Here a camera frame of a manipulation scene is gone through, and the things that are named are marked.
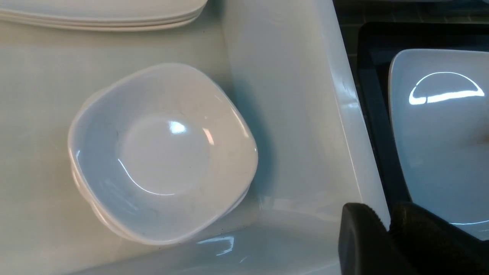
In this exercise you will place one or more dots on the large white plastic tub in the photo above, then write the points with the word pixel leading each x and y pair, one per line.
pixel 282 62

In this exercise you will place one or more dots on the black serving tray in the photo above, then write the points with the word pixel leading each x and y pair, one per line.
pixel 378 44

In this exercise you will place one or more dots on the top stacked white bowl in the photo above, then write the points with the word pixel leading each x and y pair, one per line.
pixel 161 154

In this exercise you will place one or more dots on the bottom stacked white square plate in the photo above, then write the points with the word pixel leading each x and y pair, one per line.
pixel 72 26

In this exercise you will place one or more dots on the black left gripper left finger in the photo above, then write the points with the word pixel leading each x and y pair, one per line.
pixel 365 247

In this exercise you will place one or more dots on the stacked white square plate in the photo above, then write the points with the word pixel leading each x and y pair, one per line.
pixel 72 26
pixel 99 23
pixel 102 10

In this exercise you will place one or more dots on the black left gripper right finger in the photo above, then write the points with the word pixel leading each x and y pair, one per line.
pixel 434 246

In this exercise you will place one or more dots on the middle stacked white square plate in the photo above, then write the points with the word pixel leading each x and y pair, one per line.
pixel 99 23

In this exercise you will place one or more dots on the large white rice plate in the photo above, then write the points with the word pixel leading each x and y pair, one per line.
pixel 439 114

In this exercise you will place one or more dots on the top stacked white square plate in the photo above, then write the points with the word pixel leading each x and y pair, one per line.
pixel 102 10

